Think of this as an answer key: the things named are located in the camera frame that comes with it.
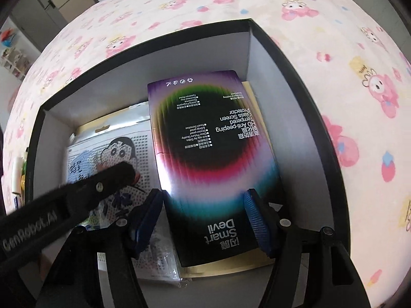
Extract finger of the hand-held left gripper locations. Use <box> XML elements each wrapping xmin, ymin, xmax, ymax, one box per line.
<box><xmin>69</xmin><ymin>161</ymin><xmax>138</xmax><ymax>220</ymax></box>

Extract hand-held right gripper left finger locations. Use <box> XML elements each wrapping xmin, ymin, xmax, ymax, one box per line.
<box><xmin>35</xmin><ymin>189</ymin><xmax>164</xmax><ymax>308</ymax></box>

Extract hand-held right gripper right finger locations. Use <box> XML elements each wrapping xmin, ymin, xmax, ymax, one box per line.
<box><xmin>243</xmin><ymin>189</ymin><xmax>365</xmax><ymax>308</ymax></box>

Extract cartoon bead board packet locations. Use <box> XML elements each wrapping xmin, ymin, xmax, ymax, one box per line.
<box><xmin>66</xmin><ymin>102</ymin><xmax>182</xmax><ymax>284</ymax></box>

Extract black rainbow screen protector box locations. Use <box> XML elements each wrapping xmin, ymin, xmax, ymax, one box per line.
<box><xmin>147</xmin><ymin>70</ymin><xmax>290</xmax><ymax>268</ymax></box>

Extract black cardboard box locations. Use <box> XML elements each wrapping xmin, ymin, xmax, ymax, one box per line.
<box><xmin>26</xmin><ymin>18</ymin><xmax>351</xmax><ymax>308</ymax></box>

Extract white paper roll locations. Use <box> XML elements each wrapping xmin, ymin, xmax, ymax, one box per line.
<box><xmin>11</xmin><ymin>157</ymin><xmax>25</xmax><ymax>197</ymax></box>

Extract flat yellow package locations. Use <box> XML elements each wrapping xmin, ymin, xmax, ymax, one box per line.
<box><xmin>75</xmin><ymin>81</ymin><xmax>277</xmax><ymax>278</ymax></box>

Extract white shelf rack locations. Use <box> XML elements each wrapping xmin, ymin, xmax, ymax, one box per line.
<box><xmin>0</xmin><ymin>28</ymin><xmax>33</xmax><ymax>82</ymax></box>

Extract grey door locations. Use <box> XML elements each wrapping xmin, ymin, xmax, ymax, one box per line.
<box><xmin>9</xmin><ymin>0</ymin><xmax>69</xmax><ymax>56</ymax></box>

